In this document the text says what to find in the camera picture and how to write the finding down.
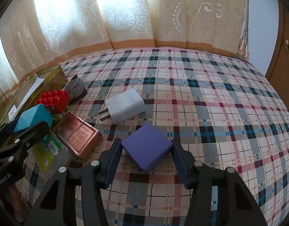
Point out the wooden door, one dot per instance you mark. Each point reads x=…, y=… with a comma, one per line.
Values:
x=283, y=70

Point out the green labelled plastic box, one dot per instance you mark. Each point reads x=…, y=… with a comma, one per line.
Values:
x=48, y=153

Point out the golden tin box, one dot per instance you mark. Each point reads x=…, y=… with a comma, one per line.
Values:
x=55, y=77

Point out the copper embossed tin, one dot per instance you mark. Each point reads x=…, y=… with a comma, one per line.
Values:
x=76, y=134

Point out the white paper sheet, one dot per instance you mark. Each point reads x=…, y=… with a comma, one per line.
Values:
x=29, y=91

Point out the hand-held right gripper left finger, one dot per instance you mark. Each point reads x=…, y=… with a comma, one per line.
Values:
x=112, y=164

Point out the curtain tieback tassel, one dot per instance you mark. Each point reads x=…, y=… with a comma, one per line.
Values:
x=243, y=47

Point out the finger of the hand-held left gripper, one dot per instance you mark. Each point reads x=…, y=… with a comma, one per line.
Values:
x=9, y=127
x=36, y=134

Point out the teal block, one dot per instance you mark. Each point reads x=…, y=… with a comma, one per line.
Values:
x=33, y=117

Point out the plaid bed sheet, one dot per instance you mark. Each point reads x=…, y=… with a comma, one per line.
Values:
x=205, y=98

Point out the cream patterned curtain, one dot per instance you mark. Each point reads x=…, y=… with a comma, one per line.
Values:
x=135, y=16

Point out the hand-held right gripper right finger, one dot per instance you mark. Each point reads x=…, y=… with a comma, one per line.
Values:
x=181, y=164

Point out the grey crumpled object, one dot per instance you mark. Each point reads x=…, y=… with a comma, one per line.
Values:
x=75, y=87

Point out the purple square box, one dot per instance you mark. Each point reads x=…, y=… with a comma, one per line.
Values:
x=146, y=146

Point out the red building block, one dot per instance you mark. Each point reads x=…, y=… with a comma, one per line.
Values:
x=53, y=100

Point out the white charger plug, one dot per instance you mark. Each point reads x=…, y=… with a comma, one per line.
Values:
x=125, y=106

